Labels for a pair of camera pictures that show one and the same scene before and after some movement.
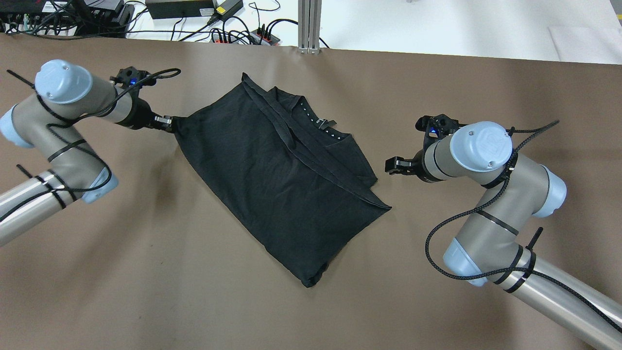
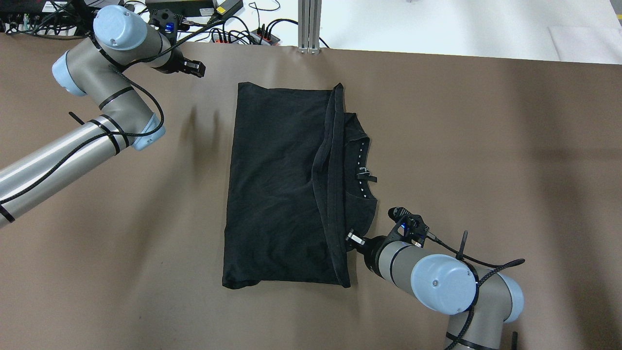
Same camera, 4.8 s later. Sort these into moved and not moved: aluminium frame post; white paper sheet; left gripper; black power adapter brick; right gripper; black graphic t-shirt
Moved: right gripper; left gripper; black graphic t-shirt
Not moved: white paper sheet; aluminium frame post; black power adapter brick
